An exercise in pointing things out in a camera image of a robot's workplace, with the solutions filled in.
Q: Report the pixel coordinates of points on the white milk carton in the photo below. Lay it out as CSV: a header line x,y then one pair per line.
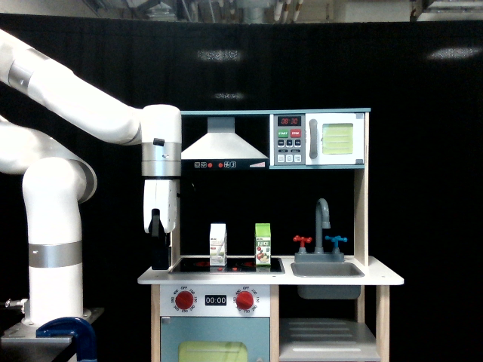
x,y
218,244

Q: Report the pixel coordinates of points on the black toy stovetop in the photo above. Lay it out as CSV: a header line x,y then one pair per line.
x,y
234,265

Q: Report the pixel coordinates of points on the wooden toy kitchen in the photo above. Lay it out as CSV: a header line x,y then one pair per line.
x,y
284,197

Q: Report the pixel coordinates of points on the blue oven door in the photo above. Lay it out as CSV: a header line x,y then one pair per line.
x,y
215,339

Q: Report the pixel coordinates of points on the red tap handle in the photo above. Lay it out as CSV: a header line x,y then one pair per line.
x,y
302,241

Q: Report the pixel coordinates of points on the green juice carton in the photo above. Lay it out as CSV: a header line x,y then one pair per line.
x,y
262,247

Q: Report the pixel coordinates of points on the right red oven knob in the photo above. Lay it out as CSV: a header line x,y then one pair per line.
x,y
244,300

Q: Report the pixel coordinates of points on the grey toy sink basin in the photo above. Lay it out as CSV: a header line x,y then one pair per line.
x,y
338,270

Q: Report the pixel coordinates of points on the grey lower shelf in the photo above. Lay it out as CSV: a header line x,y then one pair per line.
x,y
326,339

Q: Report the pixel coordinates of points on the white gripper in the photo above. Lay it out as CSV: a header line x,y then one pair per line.
x,y
160,207

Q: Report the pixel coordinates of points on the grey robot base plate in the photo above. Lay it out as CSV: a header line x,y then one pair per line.
x,y
67,339

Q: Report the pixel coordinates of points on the blue tap handle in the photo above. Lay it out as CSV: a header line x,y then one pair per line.
x,y
335,240

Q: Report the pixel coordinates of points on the blue c-clamp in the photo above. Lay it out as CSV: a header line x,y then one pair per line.
x,y
79,329

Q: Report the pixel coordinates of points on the white toy microwave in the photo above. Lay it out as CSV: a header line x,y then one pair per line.
x,y
318,139

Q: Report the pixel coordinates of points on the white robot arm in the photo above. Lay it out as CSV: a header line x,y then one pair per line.
x,y
56,181

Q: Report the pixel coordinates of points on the grey range hood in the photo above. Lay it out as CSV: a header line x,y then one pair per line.
x,y
221,148

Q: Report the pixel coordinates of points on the red oven knob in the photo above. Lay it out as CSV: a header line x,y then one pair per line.
x,y
184,300
244,300

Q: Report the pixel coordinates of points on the left red oven knob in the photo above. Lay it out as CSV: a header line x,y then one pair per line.
x,y
184,300

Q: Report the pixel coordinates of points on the grey toy faucet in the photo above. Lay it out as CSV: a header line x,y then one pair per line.
x,y
322,221

